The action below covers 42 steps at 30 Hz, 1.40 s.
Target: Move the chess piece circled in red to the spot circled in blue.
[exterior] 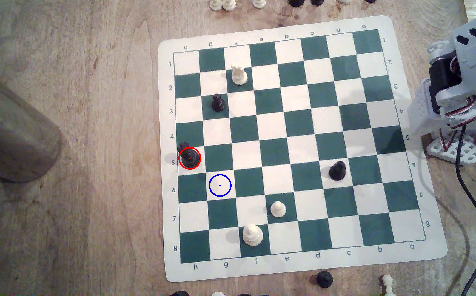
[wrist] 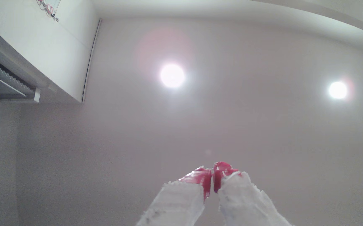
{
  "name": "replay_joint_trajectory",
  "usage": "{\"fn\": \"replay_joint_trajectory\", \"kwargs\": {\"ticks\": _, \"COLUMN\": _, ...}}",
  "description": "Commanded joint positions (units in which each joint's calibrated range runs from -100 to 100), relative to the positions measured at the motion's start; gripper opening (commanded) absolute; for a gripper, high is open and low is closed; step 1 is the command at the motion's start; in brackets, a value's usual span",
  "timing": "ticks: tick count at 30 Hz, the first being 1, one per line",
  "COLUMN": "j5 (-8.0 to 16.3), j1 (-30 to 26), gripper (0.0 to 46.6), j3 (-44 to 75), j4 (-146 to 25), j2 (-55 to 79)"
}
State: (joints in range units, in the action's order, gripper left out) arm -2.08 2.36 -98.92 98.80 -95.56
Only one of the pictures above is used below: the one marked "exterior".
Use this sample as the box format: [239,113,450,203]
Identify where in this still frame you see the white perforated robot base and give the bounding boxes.
[426,132,476,166]

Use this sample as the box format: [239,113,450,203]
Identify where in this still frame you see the black crowned chess piece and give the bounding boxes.
[178,141,201,169]

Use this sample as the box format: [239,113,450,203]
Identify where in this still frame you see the wooden cylinder post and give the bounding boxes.
[0,62,62,183]

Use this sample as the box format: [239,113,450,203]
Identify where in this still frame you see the black round-headed chess piece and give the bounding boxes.
[329,161,348,181]

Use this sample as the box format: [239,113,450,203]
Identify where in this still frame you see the white knight chess piece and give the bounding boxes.
[230,64,249,86]

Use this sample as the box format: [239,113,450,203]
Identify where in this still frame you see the green white chess mat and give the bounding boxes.
[158,15,448,283]

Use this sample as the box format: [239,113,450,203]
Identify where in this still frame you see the large white chess piece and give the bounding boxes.
[242,224,263,247]

